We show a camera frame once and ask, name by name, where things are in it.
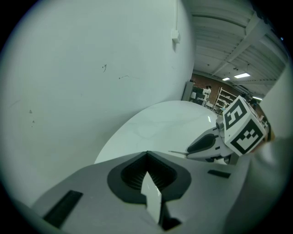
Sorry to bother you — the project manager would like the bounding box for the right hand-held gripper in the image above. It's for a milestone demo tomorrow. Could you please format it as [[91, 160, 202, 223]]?
[[186, 95, 268, 164]]

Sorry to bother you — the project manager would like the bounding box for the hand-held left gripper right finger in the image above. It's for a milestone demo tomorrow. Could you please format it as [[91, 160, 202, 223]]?
[[146, 150, 250, 232]]

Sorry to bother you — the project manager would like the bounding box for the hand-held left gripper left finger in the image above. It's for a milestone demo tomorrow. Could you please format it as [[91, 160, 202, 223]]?
[[32, 150, 161, 234]]

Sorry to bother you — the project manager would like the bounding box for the white shelf rack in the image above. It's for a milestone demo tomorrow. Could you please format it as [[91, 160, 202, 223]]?
[[213, 86, 237, 111]]

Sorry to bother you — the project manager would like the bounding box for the desk with monitors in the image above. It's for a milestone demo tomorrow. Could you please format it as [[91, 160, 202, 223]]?
[[191, 88, 208, 106]]

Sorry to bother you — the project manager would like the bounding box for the grey cabinet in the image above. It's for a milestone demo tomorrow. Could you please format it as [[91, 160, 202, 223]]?
[[181, 81, 195, 102]]

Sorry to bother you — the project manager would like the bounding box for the white wall junction box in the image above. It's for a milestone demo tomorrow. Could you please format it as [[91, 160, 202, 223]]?
[[171, 29, 181, 44]]

